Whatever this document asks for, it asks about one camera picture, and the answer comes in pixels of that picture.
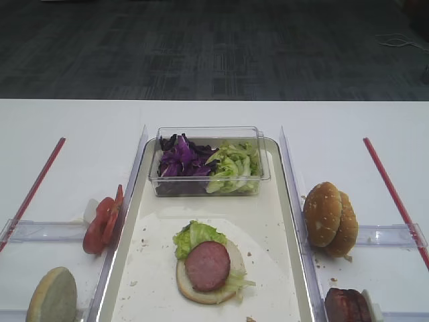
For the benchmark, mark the green lettuce pile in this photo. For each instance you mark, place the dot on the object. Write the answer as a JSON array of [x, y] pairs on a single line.
[[231, 166]]

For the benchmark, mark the lettuce leaf on bun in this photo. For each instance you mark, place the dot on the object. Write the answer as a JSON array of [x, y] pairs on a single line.
[[194, 234]]

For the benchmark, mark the round meat slice on bun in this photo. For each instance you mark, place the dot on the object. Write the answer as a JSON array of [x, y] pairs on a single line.
[[207, 266]]

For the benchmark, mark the dark meat patties right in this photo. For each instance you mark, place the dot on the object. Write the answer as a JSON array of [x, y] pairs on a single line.
[[346, 305]]

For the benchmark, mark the white pusher behind patties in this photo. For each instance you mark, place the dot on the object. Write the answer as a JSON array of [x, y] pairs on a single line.
[[374, 308]]

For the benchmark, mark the clear plastic salad container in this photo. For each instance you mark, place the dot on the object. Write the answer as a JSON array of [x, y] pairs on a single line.
[[213, 136]]

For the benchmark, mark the purple cabbage pile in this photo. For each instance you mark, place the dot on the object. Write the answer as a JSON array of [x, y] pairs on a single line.
[[181, 157]]

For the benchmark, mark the bottom bun on tray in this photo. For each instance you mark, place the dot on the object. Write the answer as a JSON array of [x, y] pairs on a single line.
[[235, 281]]

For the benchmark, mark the front sesame bun top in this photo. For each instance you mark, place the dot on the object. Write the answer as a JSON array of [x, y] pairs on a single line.
[[322, 213]]

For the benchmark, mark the sesame bun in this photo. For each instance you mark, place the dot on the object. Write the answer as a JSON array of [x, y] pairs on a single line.
[[322, 213], [347, 232]]

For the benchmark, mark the white pusher behind tomatoes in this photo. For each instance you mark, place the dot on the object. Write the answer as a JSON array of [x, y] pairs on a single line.
[[89, 213]]

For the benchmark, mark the white serving tray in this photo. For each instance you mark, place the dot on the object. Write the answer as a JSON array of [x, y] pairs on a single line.
[[143, 287]]

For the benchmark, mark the right red strip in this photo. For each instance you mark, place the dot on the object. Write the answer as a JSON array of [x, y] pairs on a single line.
[[392, 191]]

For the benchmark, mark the red strip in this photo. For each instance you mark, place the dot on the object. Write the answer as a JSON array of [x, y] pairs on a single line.
[[392, 191], [28, 198]]

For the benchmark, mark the rear sesame bun top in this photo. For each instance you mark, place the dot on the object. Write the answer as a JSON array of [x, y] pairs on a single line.
[[347, 232]]

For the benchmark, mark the left red strip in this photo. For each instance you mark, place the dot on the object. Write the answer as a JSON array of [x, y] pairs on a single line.
[[28, 198]]

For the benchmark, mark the pale bun half left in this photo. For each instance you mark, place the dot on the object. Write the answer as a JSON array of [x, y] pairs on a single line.
[[55, 297]]

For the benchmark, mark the right clear rail holder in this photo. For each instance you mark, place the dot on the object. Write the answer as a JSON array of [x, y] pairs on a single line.
[[396, 236]]

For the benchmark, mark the clear rail holder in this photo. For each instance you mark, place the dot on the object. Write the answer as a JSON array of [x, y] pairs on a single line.
[[35, 231], [396, 236]]

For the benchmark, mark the left clear rail holder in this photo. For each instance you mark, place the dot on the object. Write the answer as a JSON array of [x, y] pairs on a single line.
[[35, 231]]

